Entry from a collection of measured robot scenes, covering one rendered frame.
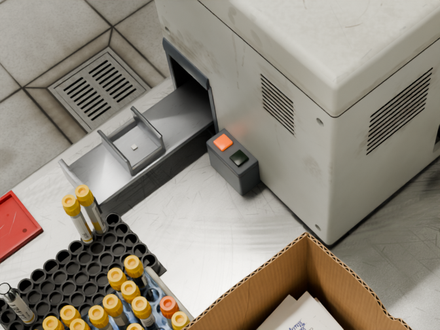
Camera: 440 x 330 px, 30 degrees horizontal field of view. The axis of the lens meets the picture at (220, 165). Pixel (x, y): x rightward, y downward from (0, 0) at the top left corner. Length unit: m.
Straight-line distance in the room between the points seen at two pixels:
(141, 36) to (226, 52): 1.48
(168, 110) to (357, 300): 0.34
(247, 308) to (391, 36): 0.29
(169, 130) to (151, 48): 1.28
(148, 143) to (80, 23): 1.41
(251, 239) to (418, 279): 0.18
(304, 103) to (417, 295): 0.28
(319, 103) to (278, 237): 0.26
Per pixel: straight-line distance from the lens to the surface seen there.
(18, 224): 0.98
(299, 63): 0.68
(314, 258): 0.78
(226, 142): 0.92
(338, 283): 0.78
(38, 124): 2.16
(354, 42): 0.68
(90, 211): 0.88
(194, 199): 0.95
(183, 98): 0.98
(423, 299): 0.90
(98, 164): 0.95
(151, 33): 2.27
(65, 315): 0.80
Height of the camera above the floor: 1.70
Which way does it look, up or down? 59 degrees down
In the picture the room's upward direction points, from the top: 11 degrees counter-clockwise
